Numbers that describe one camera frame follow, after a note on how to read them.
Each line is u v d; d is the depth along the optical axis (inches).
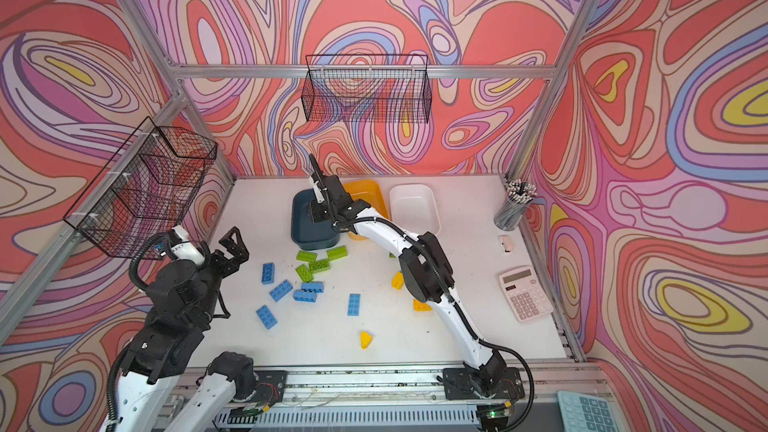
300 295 34.2
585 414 27.1
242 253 23.8
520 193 35.9
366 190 43.4
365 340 31.6
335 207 29.1
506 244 38.7
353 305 34.0
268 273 35.9
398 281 35.1
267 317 32.4
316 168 31.5
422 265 24.0
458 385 28.7
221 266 22.9
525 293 34.1
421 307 34.0
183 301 18.3
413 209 43.3
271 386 28.7
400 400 28.4
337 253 38.7
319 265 36.7
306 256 37.8
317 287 34.9
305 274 36.7
